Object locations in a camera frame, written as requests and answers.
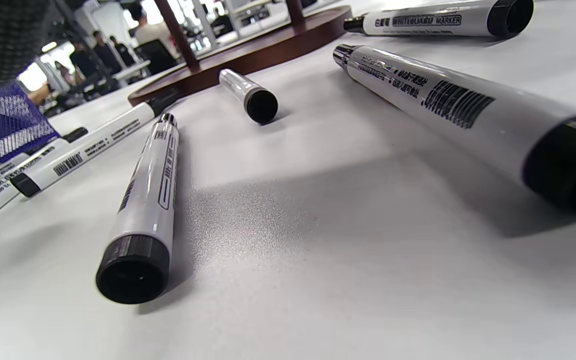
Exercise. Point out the person's right hand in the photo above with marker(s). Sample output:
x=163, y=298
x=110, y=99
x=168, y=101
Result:
x=3, y=40

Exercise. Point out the group of white markers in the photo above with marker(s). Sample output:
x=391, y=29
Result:
x=143, y=210

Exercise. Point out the brown wooden hook rack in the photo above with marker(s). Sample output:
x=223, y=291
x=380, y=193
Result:
x=248, y=55

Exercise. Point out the black swivel chair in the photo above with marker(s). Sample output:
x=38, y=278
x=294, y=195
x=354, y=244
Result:
x=158, y=57

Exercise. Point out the blue mesh pen holder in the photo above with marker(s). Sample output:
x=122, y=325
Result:
x=3, y=125

